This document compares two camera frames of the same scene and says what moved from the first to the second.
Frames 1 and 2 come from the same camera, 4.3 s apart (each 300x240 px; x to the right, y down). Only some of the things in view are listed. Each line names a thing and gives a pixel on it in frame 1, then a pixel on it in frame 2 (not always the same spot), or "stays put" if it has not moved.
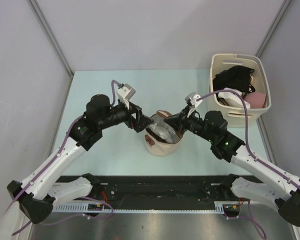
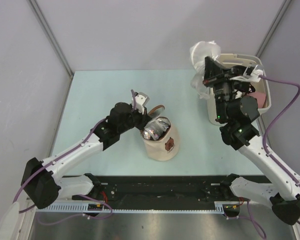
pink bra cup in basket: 256,99 stays put
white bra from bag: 164,131 -> 200,50
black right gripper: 179,121 -> 215,74
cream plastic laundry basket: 236,115 stays put
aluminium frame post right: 273,27 stays put
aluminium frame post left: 52,35 stays put
